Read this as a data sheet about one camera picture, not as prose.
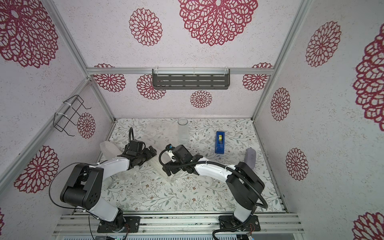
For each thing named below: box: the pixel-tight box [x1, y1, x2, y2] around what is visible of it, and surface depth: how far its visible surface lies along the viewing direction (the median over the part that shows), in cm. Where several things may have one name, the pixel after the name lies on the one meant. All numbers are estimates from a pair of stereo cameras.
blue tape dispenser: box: [215, 131, 225, 154], surface depth 102 cm
